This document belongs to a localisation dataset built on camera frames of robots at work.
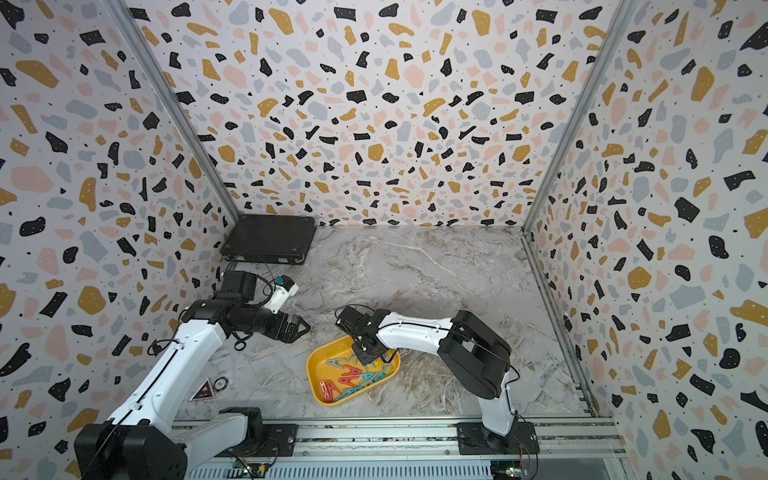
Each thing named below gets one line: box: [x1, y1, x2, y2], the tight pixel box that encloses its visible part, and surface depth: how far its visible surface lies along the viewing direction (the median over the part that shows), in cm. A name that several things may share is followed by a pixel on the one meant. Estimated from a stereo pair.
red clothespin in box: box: [338, 365, 363, 388], surface depth 85 cm
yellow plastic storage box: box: [306, 336, 401, 406], surface depth 85 cm
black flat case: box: [220, 214, 317, 265], surface depth 119 cm
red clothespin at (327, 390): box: [319, 380, 341, 403], surface depth 82 cm
